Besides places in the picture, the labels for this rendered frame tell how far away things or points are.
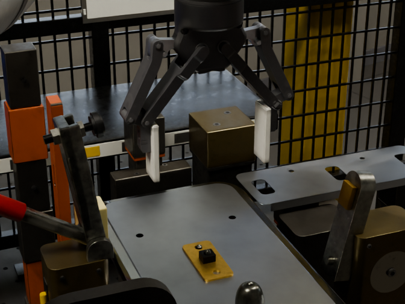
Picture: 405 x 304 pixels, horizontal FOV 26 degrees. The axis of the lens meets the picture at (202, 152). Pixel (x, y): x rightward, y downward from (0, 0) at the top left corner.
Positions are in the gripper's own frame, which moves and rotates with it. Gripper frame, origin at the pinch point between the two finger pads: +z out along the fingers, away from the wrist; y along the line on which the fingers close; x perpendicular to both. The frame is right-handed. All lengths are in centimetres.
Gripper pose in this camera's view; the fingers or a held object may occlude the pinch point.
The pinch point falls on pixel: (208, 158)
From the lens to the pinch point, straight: 102.2
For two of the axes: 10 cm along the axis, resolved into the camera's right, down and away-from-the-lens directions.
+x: -3.6, -4.1, 8.4
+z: 0.0, 9.0, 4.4
